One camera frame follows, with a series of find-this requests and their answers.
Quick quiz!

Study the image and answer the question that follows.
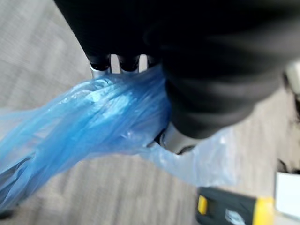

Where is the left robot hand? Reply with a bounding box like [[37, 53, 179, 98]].
[[53, 0, 300, 155]]

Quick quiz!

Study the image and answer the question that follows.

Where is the black and yellow trash can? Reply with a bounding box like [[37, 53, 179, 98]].
[[195, 187, 275, 225]]

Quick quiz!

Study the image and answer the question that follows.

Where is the blue plastic garbage bag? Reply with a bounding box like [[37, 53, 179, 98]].
[[0, 64, 237, 211]]

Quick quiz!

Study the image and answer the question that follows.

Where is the white box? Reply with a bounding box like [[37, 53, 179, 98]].
[[274, 172, 300, 215]]

